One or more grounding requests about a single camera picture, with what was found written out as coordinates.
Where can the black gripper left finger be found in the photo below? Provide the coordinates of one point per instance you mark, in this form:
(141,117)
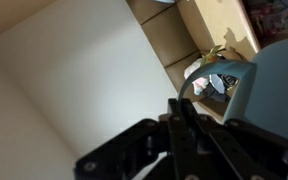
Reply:
(166,144)

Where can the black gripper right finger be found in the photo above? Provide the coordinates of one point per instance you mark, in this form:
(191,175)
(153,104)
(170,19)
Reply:
(238,150)

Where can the teal plastic watering can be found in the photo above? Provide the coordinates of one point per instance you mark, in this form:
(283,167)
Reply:
(261,95)

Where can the pile of items on sofa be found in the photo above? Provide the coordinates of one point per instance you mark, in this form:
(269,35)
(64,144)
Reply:
(214,86)

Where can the brown leather sofa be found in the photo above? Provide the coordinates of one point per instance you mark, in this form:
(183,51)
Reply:
(181,31)

